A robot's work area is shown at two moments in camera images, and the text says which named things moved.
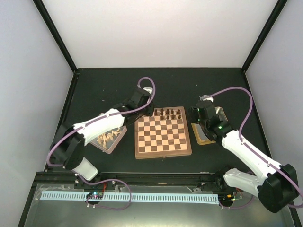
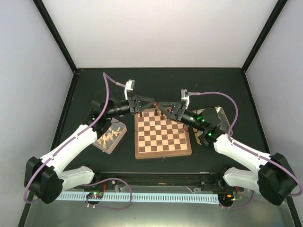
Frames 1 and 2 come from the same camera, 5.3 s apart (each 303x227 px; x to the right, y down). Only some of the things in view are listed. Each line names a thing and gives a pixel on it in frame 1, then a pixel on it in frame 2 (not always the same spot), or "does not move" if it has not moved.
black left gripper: x=150 y=112 -> x=134 y=99
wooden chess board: x=165 y=134 does not move
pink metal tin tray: x=107 y=141 does not move
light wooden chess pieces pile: x=103 y=138 does not move
